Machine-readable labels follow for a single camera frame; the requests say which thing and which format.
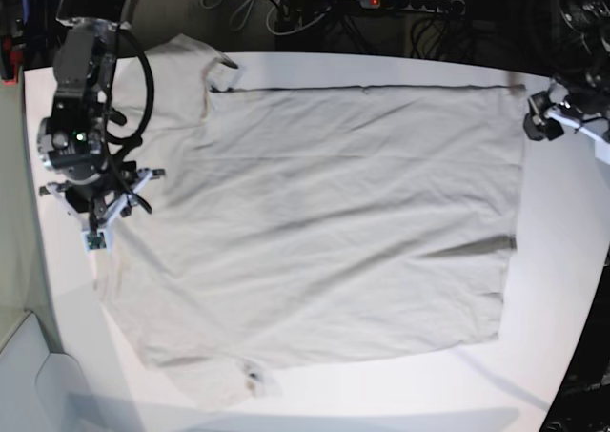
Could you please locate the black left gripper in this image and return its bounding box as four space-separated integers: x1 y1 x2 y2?
523 82 609 141

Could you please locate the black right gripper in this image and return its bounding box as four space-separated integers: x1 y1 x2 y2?
37 114 165 214

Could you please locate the grey t-shirt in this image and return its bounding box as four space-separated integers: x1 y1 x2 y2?
94 35 526 411

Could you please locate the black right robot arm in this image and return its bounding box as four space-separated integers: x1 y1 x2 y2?
37 0 155 232

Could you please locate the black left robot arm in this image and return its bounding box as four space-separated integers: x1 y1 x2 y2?
523 0 609 144

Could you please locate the red and black clamp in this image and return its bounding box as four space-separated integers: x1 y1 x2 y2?
1 34 23 85

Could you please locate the black power strip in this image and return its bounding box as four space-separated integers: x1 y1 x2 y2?
358 0 466 16

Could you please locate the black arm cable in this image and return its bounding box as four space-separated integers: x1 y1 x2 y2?
99 26 156 216

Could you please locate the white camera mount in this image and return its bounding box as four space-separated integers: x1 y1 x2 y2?
38 181 141 252
543 103 609 165

